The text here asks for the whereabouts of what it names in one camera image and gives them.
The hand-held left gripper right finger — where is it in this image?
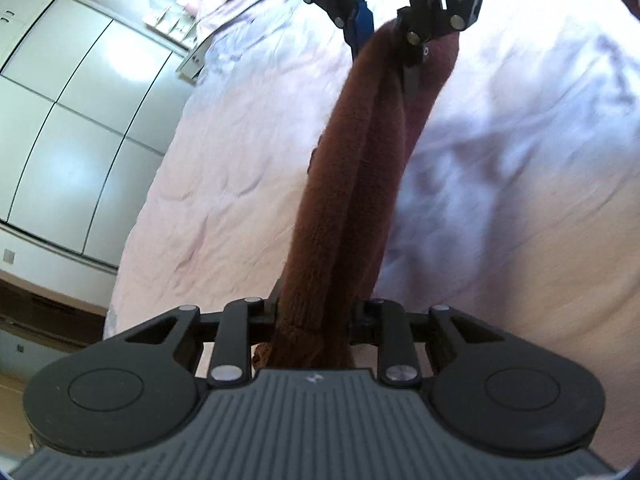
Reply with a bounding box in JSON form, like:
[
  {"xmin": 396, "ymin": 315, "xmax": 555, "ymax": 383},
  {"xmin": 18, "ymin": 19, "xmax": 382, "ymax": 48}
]
[{"xmin": 350, "ymin": 298, "xmax": 505, "ymax": 389}]

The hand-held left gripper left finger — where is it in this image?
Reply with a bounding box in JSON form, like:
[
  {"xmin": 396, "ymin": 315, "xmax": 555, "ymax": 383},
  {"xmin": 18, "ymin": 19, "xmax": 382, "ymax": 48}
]
[{"xmin": 125, "ymin": 285, "xmax": 281, "ymax": 389}]

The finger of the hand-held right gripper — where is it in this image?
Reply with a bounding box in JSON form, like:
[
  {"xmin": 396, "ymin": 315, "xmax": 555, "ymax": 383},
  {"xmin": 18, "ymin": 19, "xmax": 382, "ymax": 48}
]
[
  {"xmin": 396, "ymin": 0, "xmax": 495, "ymax": 98},
  {"xmin": 289, "ymin": 0, "xmax": 375, "ymax": 58}
]

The maroon knit sweater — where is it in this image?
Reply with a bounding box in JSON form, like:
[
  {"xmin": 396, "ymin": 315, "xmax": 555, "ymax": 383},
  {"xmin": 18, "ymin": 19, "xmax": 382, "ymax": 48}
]
[{"xmin": 252, "ymin": 20, "xmax": 461, "ymax": 371}]

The white wardrobe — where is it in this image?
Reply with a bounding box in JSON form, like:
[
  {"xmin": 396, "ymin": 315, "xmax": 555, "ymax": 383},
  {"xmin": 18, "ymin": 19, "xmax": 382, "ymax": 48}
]
[{"xmin": 0, "ymin": 0, "xmax": 201, "ymax": 268}]

